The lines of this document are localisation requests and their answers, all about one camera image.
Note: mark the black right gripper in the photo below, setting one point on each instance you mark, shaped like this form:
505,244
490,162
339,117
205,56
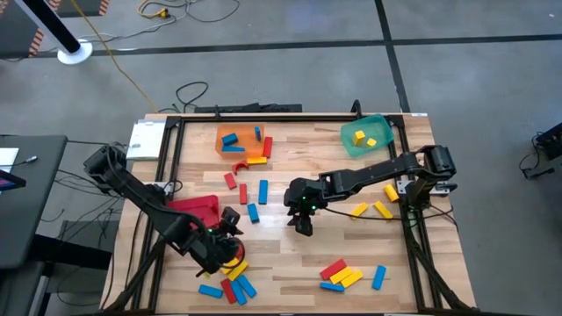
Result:
303,193

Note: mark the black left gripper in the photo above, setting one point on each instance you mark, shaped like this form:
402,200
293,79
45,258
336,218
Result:
217,250

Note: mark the red plastic bin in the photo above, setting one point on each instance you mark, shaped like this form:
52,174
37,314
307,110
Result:
197,206

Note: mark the yellow rectangular block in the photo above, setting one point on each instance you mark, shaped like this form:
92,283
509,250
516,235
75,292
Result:
351,278
228,268
383,210
240,270
359,210
257,160
341,275
391,193

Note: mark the blue rectangular block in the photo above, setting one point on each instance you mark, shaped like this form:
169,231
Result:
247,286
257,134
379,277
263,190
332,287
253,213
211,291
238,292
229,138
233,148

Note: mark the small yellow block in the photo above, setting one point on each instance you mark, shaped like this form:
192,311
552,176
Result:
371,142

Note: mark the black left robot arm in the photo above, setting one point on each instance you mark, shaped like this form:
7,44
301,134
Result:
145,197

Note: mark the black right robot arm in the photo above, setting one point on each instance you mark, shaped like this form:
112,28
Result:
373,172

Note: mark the orange plastic bin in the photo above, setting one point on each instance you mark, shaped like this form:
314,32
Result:
243,140

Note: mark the green plastic bin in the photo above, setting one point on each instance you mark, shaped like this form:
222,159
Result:
379,129

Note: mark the black power strip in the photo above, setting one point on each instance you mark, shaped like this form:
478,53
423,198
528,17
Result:
246,108

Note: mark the white paper booklet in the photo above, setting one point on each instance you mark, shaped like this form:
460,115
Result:
146,140

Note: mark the black desk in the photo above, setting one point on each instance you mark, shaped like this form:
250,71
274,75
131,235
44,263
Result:
35,210

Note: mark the dark tablet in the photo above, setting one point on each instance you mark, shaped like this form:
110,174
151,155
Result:
9,181

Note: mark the white paper sheet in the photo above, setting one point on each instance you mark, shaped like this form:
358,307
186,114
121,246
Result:
8,159

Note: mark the white pillar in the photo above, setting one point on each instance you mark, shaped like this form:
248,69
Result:
74,52

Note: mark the black floor device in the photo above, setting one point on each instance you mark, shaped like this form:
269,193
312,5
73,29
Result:
552,142

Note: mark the black hazard-striped platform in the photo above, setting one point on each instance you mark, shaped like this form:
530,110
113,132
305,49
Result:
13,30
83,6

